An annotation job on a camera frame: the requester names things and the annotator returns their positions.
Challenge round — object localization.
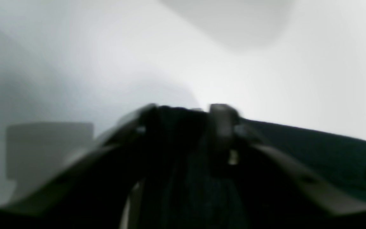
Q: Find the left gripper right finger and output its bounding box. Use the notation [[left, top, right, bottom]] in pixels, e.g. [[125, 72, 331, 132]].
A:
[[209, 103, 366, 229]]

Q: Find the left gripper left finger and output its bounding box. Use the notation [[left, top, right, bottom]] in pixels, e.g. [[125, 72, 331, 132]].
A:
[[0, 104, 158, 229]]

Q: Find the black T-shirt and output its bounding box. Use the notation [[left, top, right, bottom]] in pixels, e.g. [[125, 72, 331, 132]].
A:
[[137, 106, 366, 229]]

